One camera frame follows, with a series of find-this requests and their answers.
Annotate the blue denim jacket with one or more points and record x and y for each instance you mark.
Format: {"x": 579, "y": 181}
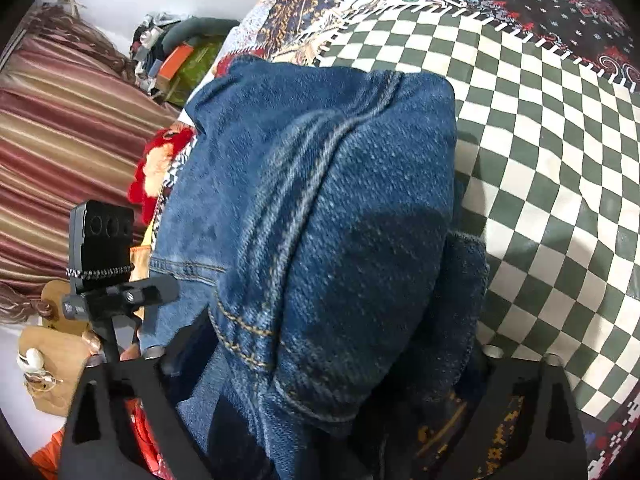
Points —
{"x": 325, "y": 210}

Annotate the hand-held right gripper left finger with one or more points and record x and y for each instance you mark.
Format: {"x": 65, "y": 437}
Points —
{"x": 145, "y": 385}

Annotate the orange box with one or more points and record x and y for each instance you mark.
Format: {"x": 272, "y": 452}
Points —
{"x": 175, "y": 62}

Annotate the light wooden board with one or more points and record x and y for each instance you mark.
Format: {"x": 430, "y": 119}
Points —
{"x": 60, "y": 365}

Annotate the green box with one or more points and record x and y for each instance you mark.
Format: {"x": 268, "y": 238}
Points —
{"x": 197, "y": 72}

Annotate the red and cream plush toy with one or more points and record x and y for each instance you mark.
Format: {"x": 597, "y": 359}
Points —
{"x": 150, "y": 160}

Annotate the pile of mixed clothes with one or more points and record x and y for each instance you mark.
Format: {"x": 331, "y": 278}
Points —
{"x": 147, "y": 45}

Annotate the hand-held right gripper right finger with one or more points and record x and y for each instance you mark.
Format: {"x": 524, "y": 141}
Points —
{"x": 530, "y": 375}

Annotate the orange cloth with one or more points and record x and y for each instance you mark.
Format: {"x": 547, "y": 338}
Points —
{"x": 47, "y": 455}

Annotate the patchwork checkered blanket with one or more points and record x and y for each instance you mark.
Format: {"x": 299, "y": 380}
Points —
{"x": 540, "y": 160}

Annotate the grey rolled cloth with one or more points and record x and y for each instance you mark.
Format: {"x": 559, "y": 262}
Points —
{"x": 200, "y": 30}

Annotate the person's left hand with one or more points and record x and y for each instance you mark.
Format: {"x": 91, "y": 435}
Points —
{"x": 92, "y": 342}

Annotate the striped curtain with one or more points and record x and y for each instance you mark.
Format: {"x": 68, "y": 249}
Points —
{"x": 60, "y": 135}

